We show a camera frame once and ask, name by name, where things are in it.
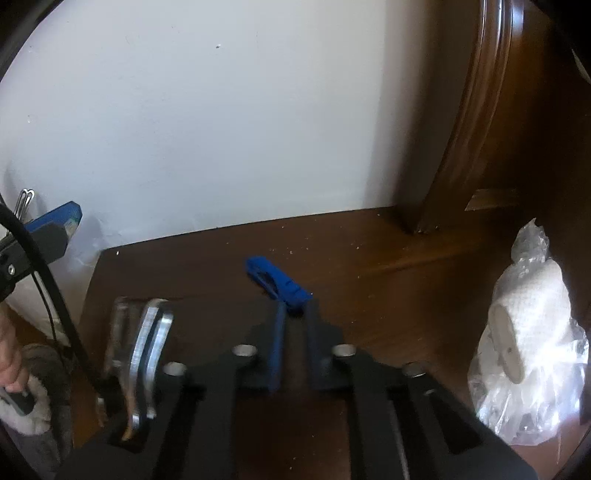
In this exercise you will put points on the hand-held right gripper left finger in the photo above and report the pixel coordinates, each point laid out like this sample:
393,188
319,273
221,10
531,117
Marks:
277,346

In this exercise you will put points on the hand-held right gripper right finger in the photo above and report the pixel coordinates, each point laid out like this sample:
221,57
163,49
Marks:
316,355

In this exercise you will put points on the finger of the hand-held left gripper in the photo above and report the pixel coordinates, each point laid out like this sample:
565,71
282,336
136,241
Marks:
48,235

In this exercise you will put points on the blue wrapper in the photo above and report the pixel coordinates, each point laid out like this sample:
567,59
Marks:
277,281

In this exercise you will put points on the person's left hand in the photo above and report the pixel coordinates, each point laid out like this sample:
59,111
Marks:
9,355

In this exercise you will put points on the metal spring clip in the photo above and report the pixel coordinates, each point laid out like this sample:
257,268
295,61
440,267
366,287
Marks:
23,201
143,350

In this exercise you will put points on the dark wooden nightstand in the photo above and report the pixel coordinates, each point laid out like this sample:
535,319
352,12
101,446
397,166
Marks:
392,286

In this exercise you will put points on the toilet roll in clear bag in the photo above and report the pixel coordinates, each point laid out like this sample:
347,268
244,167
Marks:
526,332

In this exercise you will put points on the dark wooden headboard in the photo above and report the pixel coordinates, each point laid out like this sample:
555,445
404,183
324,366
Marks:
475,115

